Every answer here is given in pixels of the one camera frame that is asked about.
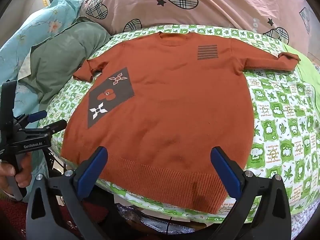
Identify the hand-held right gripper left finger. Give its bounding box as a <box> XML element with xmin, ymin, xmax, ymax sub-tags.
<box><xmin>26</xmin><ymin>146</ymin><xmax>118</xmax><ymax>240</ymax></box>

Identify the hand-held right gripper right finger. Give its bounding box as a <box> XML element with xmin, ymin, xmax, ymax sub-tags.
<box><xmin>210</xmin><ymin>146</ymin><xmax>292</xmax><ymax>240</ymax></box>

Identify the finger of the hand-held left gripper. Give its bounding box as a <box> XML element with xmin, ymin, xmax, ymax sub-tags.
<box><xmin>14</xmin><ymin>111</ymin><xmax>48</xmax><ymax>130</ymax></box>
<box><xmin>17</xmin><ymin>119</ymin><xmax>67</xmax><ymax>140</ymax></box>

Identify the orange towel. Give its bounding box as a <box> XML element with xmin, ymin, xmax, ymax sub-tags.
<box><xmin>61</xmin><ymin>32</ymin><xmax>300</xmax><ymax>215</ymax></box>

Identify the person's left forearm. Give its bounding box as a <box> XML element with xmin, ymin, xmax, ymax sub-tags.
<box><xmin>0</xmin><ymin>190</ymin><xmax>33</xmax><ymax>240</ymax></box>

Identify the person's left hand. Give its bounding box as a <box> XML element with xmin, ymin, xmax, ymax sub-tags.
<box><xmin>0</xmin><ymin>153</ymin><xmax>33</xmax><ymax>196</ymax></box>

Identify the green printed blanket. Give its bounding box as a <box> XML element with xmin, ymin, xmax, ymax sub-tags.
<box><xmin>46</xmin><ymin>24</ymin><xmax>320</xmax><ymax>224</ymax></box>

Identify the green pillow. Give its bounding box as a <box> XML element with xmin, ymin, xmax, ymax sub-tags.
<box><xmin>17</xmin><ymin>16</ymin><xmax>112</xmax><ymax>103</ymax></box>

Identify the silver foil sheet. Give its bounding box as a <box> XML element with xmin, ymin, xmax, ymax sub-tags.
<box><xmin>115</xmin><ymin>204</ymin><xmax>190</xmax><ymax>233</ymax></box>

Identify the pale floral bed sheet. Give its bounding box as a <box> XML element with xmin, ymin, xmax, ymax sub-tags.
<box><xmin>290</xmin><ymin>206</ymin><xmax>320</xmax><ymax>240</ymax></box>

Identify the light blue floral quilt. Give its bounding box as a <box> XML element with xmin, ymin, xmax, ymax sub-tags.
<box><xmin>0</xmin><ymin>0</ymin><xmax>94</xmax><ymax>180</ymax></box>

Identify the pink heart print quilt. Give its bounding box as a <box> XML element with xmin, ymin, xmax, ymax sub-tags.
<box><xmin>79</xmin><ymin>0</ymin><xmax>320</xmax><ymax>58</ymax></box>

